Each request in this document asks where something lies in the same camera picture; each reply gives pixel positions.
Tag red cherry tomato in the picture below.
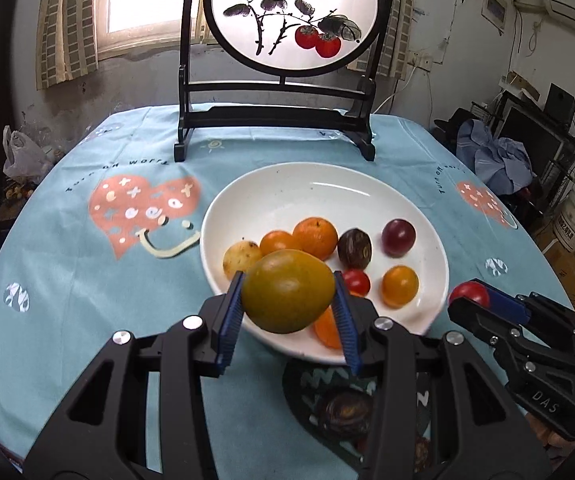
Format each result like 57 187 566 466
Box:
449 281 490 308
343 269 371 297

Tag yellow orange fruit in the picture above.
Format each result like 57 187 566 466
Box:
380 266 420 309

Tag dark red plum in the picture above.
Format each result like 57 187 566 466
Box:
381 219 417 258

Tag yellow pear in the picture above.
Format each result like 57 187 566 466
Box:
222 240 263 281

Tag greenish yellow orange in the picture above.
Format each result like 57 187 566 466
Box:
240 249 336 334

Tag small orange tangerine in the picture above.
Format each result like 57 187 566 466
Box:
259 230 301 256

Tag large orange tangerine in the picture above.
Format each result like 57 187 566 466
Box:
312 307 342 350

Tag right hand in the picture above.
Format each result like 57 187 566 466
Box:
525 413 575 465

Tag dried brown husk fruit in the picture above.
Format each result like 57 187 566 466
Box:
413 437 432 474

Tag white bucket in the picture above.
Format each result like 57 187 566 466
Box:
553 190 575 252

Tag blue clothes pile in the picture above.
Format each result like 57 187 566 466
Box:
457 119 535 196

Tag light blue tablecloth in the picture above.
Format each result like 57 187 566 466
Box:
0 106 568 479

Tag black monitor shelf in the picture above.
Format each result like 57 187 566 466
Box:
470 88 575 212

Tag white plastic bag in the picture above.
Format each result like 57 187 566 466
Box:
3 126 53 185

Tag round painted table screen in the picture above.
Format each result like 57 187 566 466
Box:
173 0 394 162

